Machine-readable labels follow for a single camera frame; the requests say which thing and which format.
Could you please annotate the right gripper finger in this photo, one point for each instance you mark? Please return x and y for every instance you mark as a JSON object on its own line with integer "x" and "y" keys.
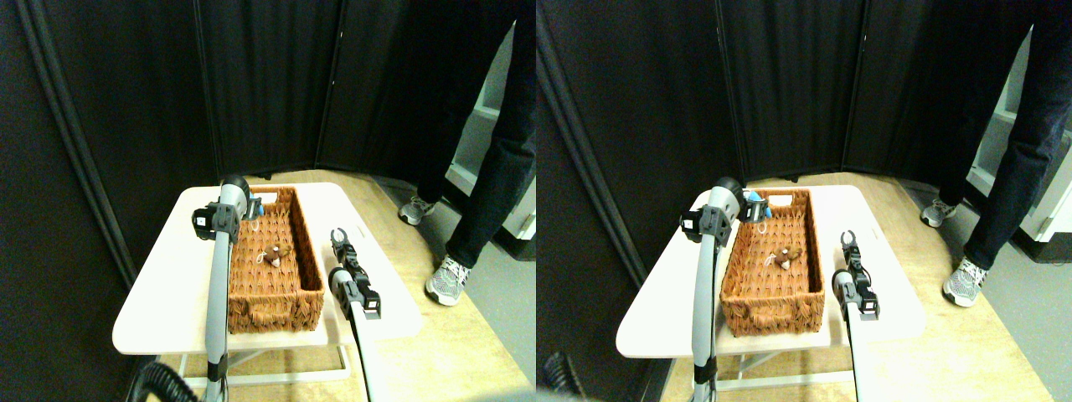
{"x": 856, "y": 241}
{"x": 333, "y": 239}
{"x": 842, "y": 241}
{"x": 347, "y": 239}

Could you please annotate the blue plush toy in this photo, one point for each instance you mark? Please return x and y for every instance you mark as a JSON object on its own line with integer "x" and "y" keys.
{"x": 755, "y": 198}
{"x": 256, "y": 205}

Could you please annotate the brown plush toy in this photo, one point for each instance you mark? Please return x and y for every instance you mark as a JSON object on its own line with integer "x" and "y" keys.
{"x": 789, "y": 257}
{"x": 281, "y": 255}

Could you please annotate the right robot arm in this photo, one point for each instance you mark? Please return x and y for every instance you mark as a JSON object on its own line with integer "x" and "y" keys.
{"x": 342, "y": 285}
{"x": 844, "y": 289}

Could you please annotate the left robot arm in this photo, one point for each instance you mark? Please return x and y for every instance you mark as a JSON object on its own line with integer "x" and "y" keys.
{"x": 218, "y": 293}
{"x": 705, "y": 293}

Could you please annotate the brown wicker basket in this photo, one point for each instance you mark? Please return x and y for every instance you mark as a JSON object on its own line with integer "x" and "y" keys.
{"x": 770, "y": 301}
{"x": 272, "y": 297}

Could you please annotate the low white table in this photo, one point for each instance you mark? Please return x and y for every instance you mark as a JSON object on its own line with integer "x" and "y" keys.
{"x": 159, "y": 285}
{"x": 662, "y": 285}

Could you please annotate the person's legs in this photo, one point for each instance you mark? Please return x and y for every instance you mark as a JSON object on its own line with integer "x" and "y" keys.
{"x": 494, "y": 193}
{"x": 1013, "y": 193}

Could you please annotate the grey curtain stand pole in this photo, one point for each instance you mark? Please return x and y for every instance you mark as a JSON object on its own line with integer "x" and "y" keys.
{"x": 596, "y": 167}
{"x": 74, "y": 126}

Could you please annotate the white shelf unit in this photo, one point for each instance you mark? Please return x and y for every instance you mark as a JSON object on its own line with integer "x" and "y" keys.
{"x": 1001, "y": 138}
{"x": 481, "y": 134}

